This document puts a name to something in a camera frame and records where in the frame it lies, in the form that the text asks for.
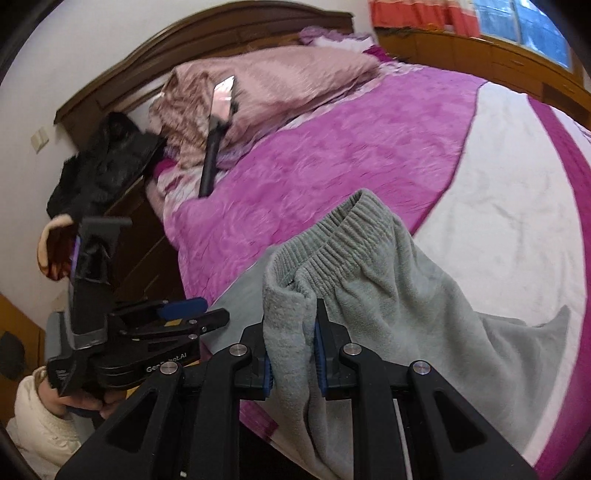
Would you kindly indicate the dark wooden headboard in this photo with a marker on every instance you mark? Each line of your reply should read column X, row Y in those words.
column 184, row 50

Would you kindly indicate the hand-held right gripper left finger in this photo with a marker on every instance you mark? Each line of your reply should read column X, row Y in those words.
column 254, row 374

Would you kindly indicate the orange patterned curtain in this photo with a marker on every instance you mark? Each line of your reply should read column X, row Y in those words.
column 415, row 11

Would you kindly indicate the grey fleece pants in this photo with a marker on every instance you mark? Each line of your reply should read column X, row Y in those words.
column 392, row 300

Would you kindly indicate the wooden window cabinet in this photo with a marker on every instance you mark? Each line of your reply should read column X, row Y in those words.
column 461, row 50

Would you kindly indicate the pink folded quilt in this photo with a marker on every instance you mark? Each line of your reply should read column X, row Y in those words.
column 286, row 83

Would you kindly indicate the wooden nightstand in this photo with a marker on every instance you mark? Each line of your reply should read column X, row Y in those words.
column 143, row 240

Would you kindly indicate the window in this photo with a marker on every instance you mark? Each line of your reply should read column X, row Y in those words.
column 521, row 27

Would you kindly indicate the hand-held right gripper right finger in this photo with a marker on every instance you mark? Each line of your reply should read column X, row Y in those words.
column 320, row 374

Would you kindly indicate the purple ruffled pillow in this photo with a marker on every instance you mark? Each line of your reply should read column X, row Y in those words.
column 332, row 39

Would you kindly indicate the purple floral bed cover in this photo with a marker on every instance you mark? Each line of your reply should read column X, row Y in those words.
column 323, row 152

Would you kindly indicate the dark object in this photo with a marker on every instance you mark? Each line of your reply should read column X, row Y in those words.
column 11, row 355

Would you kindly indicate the wall switch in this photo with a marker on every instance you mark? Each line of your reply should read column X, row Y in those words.
column 40, row 140

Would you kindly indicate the black fluffy jacket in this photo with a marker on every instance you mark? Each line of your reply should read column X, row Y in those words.
column 101, row 170

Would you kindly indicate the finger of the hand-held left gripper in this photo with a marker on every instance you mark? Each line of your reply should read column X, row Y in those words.
column 207, row 321
column 184, row 307

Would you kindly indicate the person's left hand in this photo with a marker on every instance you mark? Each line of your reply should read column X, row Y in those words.
column 81, row 404

